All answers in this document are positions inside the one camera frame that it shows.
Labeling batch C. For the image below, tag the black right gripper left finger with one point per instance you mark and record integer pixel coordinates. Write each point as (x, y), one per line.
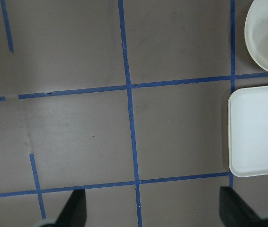
(74, 213)

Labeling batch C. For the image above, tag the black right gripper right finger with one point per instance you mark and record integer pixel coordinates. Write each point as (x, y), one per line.
(234, 211)

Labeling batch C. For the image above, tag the white ribbed bowl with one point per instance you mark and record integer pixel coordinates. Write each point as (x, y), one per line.
(256, 32)

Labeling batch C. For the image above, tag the white square tray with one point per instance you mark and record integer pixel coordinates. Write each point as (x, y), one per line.
(248, 131)

